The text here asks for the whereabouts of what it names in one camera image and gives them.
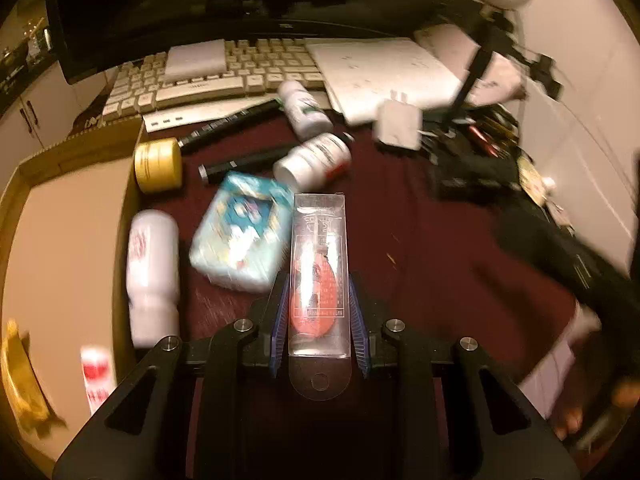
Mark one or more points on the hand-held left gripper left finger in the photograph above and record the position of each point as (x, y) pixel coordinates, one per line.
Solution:
(280, 322)

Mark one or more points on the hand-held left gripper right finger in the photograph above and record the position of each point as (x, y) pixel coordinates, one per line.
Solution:
(358, 325)

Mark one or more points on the clear package with orange item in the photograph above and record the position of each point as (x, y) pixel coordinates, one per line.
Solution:
(320, 240)

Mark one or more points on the black marker pen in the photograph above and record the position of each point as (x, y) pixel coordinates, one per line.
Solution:
(235, 162)

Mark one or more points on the white pill bottle red label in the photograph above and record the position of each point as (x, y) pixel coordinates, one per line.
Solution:
(310, 157)

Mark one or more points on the cardboard box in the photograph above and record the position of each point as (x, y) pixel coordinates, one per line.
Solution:
(65, 240)

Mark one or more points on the person's right hand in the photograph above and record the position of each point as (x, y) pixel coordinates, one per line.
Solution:
(567, 422)

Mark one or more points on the cartoon print tin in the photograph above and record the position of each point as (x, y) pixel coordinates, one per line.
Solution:
(531, 180)

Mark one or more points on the maroon tablecloth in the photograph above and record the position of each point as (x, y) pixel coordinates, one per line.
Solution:
(425, 260)

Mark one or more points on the light blue tissue pack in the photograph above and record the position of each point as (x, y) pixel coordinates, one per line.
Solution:
(235, 230)

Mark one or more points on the person's pink clothing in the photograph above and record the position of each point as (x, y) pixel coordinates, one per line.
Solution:
(547, 375)

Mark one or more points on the red cylinder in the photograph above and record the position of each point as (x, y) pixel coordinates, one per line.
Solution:
(485, 140)

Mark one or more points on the plain white bottle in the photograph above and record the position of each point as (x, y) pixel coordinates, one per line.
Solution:
(152, 270)

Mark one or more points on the red and white packet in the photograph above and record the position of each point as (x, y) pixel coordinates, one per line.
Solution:
(97, 375)

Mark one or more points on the yellow round jar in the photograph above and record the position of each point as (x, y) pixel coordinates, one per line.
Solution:
(157, 165)

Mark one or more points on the white charger adapter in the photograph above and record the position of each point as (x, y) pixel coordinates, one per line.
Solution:
(397, 125)

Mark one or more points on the black desk stand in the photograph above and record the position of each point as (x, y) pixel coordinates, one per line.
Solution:
(477, 60)

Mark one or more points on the white pill bottle green label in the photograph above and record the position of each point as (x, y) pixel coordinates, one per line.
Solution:
(305, 110)

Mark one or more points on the white printed envelope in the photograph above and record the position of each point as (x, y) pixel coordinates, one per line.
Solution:
(450, 45)

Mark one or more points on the white lined notebook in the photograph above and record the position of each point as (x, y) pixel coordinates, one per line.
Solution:
(380, 70)

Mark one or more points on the beige keyboard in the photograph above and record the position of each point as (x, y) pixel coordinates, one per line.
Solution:
(250, 67)

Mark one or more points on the gold foil packet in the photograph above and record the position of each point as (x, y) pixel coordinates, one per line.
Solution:
(20, 375)

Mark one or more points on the white foam block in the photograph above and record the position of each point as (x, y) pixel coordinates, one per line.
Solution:
(195, 60)

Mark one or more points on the kitchen cabinet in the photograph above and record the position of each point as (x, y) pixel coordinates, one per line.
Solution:
(40, 110)

